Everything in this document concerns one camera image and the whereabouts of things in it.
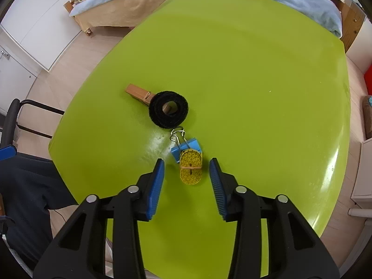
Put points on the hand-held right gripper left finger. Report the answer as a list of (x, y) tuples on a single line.
[(155, 189)]

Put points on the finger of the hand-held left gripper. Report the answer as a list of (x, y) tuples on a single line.
[(7, 153)]

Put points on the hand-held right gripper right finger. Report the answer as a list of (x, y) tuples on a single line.
[(218, 189)]

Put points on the yellow tape measure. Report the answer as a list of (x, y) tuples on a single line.
[(189, 177)]

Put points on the blue binder clip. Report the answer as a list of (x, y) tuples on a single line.
[(190, 146)]

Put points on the black chair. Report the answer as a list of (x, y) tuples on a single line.
[(37, 104)]

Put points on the black velcro roll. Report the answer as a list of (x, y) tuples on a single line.
[(158, 116)]

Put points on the wooden clothespin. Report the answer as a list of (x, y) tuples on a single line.
[(138, 91)]

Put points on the white wardrobe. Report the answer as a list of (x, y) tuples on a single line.
[(35, 35)]

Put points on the white pipe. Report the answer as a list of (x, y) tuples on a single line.
[(357, 212)]

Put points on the white drawer cabinet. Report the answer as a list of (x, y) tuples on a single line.
[(363, 174)]

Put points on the brown cushion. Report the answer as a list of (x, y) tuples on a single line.
[(367, 122)]

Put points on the wooden bed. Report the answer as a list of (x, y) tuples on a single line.
[(116, 11)]

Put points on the red storage box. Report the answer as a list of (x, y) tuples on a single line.
[(369, 80)]

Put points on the blue printed blanket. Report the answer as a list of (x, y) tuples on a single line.
[(305, 3)]

